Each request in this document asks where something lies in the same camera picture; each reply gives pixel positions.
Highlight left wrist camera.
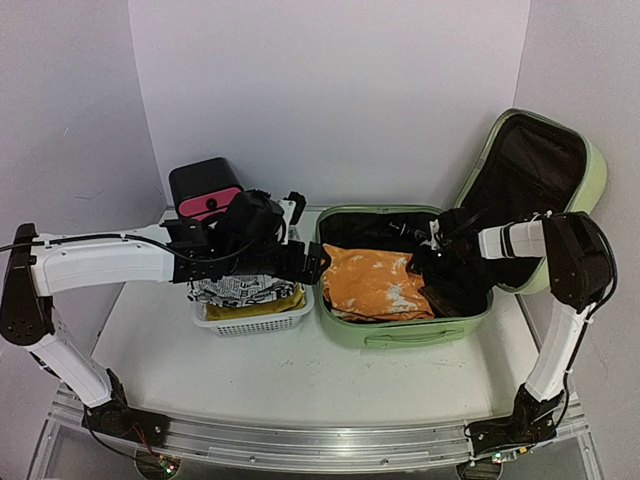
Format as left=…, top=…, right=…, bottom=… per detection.
left=212, top=189, right=307, bottom=256

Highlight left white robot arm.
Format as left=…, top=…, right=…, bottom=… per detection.
left=1, top=219, right=331, bottom=437

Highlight black pink drawer organizer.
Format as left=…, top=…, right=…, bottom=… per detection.
left=169, top=157, right=243, bottom=220

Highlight black brush in suitcase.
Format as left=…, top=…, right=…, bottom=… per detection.
left=389, top=222, right=427, bottom=241

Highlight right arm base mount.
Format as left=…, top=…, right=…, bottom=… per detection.
left=465, top=396, right=559, bottom=457

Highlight yellow towel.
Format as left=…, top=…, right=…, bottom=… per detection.
left=204, top=285, right=306, bottom=321

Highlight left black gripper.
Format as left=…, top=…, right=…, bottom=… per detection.
left=225, top=240, right=332, bottom=286

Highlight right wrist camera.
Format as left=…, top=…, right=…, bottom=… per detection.
left=421, top=208, right=472, bottom=251

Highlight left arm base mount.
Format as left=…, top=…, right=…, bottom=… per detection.
left=82, top=403, right=170, bottom=447

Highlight orange snack bag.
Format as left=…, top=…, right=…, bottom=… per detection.
left=322, top=244, right=435, bottom=322

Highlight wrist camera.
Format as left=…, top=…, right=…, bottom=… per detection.
left=212, top=189, right=307, bottom=256
left=421, top=208, right=472, bottom=251

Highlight newspaper print garment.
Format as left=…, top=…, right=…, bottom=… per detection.
left=187, top=275, right=301, bottom=308

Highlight aluminium front rail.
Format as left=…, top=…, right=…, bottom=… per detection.
left=44, top=414, right=591, bottom=469

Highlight white perforated plastic basket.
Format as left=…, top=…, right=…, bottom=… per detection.
left=191, top=285, right=315, bottom=337

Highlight green hard-shell suitcase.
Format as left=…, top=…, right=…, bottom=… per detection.
left=316, top=109, right=607, bottom=349

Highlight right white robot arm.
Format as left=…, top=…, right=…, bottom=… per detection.
left=409, top=211, right=618, bottom=404

